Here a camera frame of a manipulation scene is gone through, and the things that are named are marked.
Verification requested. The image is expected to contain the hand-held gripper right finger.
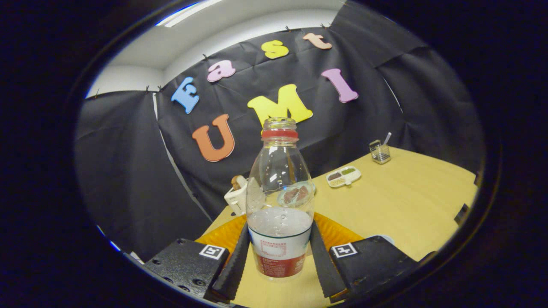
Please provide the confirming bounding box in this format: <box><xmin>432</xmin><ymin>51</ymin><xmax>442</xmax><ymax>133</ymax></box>
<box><xmin>308</xmin><ymin>213</ymin><xmax>419</xmax><ymax>301</ymax></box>

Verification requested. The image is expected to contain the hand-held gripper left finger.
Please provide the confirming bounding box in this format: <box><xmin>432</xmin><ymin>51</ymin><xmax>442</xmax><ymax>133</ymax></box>
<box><xmin>143</xmin><ymin>213</ymin><xmax>252</xmax><ymax>303</ymax></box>

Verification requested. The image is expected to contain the clear plastic juice bottle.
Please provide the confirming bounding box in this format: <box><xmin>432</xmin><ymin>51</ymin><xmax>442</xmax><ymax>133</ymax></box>
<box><xmin>246</xmin><ymin>117</ymin><xmax>315</xmax><ymax>281</ymax></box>

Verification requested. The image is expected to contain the white toaster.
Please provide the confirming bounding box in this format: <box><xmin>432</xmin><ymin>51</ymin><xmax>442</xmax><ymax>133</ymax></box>
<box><xmin>224</xmin><ymin>175</ymin><xmax>249</xmax><ymax>216</ymax></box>

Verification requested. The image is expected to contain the pale green plate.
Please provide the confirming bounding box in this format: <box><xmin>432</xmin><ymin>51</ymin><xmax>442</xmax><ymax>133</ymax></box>
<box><xmin>277</xmin><ymin>181</ymin><xmax>316</xmax><ymax>208</ymax></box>

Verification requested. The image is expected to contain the white divided dish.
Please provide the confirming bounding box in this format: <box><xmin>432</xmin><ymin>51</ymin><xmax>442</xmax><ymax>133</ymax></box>
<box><xmin>326</xmin><ymin>166</ymin><xmax>361</xmax><ymax>189</ymax></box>

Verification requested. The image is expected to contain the wooden table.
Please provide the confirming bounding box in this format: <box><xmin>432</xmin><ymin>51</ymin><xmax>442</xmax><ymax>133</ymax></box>
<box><xmin>197</xmin><ymin>147</ymin><xmax>478</xmax><ymax>308</ymax></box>

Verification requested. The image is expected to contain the black table clamp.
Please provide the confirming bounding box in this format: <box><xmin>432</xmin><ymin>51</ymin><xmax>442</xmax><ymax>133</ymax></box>
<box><xmin>454</xmin><ymin>203</ymin><xmax>470</xmax><ymax>226</ymax></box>

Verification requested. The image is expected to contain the large ceiling light panel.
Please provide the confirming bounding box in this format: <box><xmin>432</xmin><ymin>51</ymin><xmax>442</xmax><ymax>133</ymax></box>
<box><xmin>156</xmin><ymin>0</ymin><xmax>223</xmax><ymax>27</ymax></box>

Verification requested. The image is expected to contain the wire mesh holder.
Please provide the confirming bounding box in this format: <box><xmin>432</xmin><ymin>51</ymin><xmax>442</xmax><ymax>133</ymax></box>
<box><xmin>369</xmin><ymin>139</ymin><xmax>391</xmax><ymax>165</ymax></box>

